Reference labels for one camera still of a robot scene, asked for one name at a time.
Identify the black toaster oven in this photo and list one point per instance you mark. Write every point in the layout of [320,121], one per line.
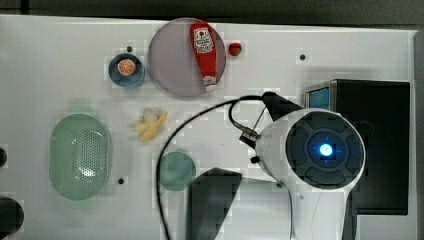
[380,111]

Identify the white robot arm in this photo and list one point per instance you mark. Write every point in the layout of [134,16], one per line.
[313,157]

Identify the green round cup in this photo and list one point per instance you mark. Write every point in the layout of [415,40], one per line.
[177,171]

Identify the peeled toy banana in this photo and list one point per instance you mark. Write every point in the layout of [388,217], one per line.
[150,124]

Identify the grey round plate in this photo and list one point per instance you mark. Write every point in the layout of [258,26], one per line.
[171,60]

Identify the red toy strawberry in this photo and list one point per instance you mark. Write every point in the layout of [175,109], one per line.
[235,49]

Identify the red ketchup bottle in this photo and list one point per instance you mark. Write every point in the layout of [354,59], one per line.
[204,50]

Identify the blue small bowl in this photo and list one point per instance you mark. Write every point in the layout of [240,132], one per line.
[131,81]

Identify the orange slice toy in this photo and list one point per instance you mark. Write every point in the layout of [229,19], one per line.
[126,67]

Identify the green perforated basket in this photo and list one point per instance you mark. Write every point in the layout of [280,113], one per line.
[80,157]

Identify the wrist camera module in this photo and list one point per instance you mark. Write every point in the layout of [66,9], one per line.
[248,135]

